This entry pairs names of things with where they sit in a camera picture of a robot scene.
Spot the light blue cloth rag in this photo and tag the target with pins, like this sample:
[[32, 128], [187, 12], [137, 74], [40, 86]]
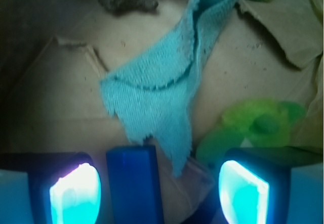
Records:
[[153, 94]]

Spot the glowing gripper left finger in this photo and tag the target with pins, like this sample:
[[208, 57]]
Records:
[[64, 187]]

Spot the blue rectangular block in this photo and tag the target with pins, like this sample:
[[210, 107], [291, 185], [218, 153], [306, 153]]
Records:
[[134, 184]]

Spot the green plush toy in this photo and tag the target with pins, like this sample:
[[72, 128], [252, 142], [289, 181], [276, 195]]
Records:
[[258, 122]]

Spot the brown paper bag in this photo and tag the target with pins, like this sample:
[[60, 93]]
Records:
[[266, 50]]

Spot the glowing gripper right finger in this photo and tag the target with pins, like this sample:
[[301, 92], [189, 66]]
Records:
[[272, 185]]

